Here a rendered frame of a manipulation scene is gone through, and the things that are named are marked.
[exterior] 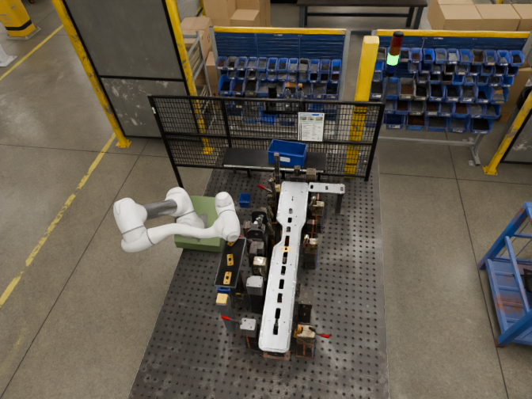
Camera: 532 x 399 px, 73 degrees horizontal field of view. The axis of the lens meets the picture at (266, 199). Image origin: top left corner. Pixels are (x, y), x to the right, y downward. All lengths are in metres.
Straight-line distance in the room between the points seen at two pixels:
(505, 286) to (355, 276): 1.51
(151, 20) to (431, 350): 3.98
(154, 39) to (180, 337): 2.93
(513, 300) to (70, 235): 4.43
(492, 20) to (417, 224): 2.39
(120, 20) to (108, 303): 2.80
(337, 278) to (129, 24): 3.17
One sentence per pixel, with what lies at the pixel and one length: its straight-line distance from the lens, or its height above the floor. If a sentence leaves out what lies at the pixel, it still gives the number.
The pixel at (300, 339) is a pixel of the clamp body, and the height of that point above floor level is 1.02.
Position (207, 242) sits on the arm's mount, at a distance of 2.94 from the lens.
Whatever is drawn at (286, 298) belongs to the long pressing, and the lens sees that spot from 2.42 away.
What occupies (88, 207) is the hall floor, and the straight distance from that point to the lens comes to 4.78.
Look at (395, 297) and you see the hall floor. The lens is 3.66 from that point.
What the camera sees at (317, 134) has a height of 1.22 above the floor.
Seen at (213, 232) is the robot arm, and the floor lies 1.58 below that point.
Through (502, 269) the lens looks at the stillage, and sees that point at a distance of 3.98.
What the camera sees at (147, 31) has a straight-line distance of 4.21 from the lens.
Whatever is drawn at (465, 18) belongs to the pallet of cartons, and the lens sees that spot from 4.95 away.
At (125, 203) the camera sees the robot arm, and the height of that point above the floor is 1.63.
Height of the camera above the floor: 3.19
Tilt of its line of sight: 49 degrees down
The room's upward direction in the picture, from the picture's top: 5 degrees counter-clockwise
